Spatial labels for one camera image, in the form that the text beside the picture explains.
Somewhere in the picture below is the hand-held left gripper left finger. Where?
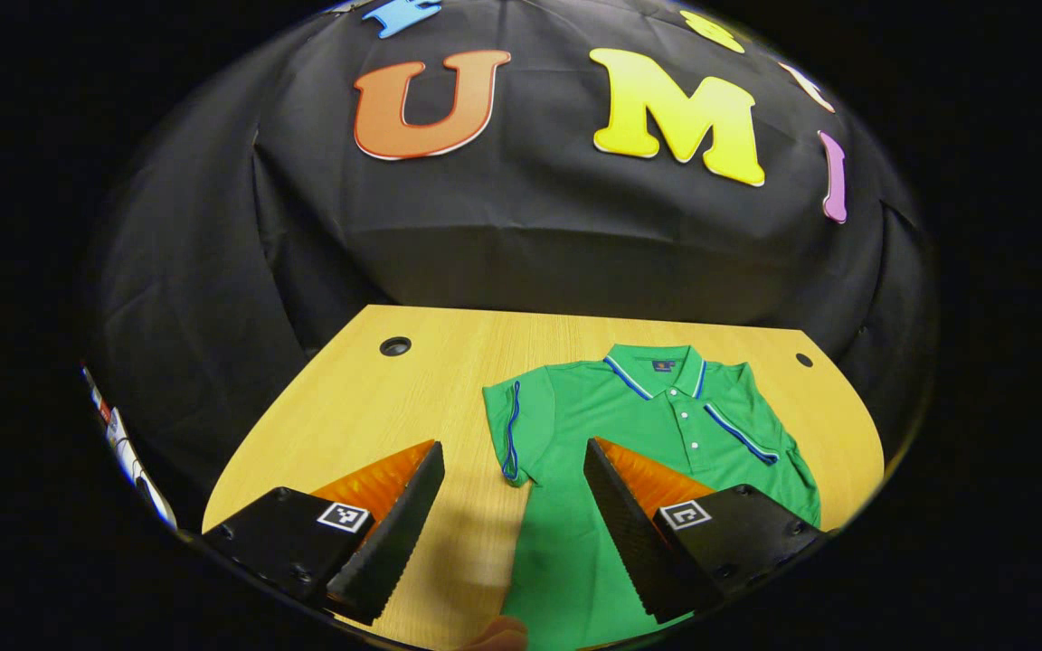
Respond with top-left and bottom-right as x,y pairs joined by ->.
201,439 -> 447,627

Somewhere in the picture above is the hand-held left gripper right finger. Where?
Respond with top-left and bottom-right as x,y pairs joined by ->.
583,437 -> 828,626

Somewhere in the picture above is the green T-shirt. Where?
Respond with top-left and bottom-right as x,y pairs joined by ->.
482,344 -> 822,650

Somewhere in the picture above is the white red printed board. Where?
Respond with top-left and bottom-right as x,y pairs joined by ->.
81,362 -> 180,530

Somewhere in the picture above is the black backdrop cloth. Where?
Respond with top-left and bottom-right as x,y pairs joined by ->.
91,0 -> 938,525

